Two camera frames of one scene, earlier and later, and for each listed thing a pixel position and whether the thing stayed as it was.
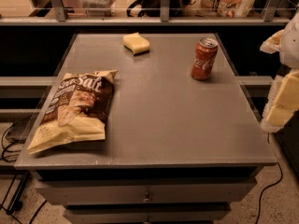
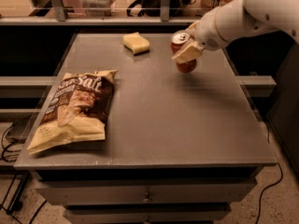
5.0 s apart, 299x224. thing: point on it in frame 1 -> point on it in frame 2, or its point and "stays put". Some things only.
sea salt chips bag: [78, 111] stays put
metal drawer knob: [147, 200] stays put
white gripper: [291, 49] -> [207, 33]
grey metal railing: [164, 20] stays put
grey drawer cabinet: [181, 143] stays put
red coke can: [204, 58] -> [177, 40]
